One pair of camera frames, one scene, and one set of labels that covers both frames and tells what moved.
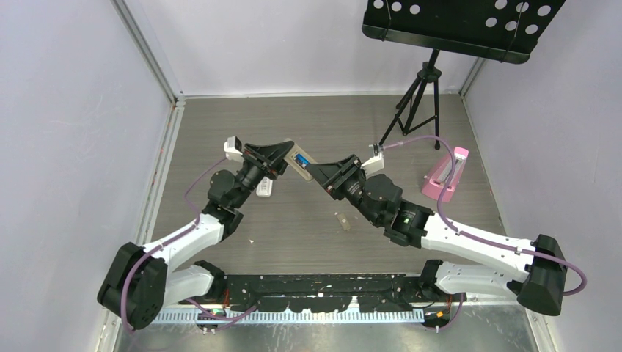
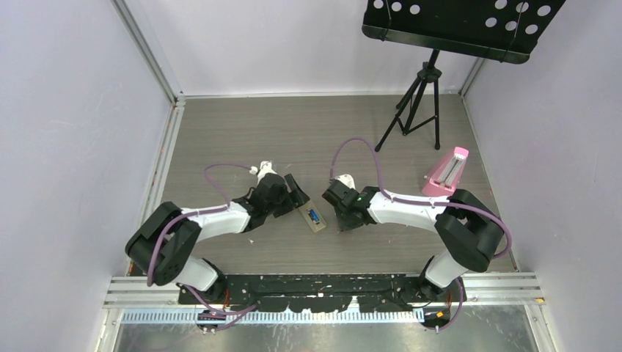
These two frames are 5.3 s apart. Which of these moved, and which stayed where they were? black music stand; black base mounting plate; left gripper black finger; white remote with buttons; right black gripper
Moved: left gripper black finger; white remote with buttons; right black gripper
Stayed: black base mounting plate; black music stand
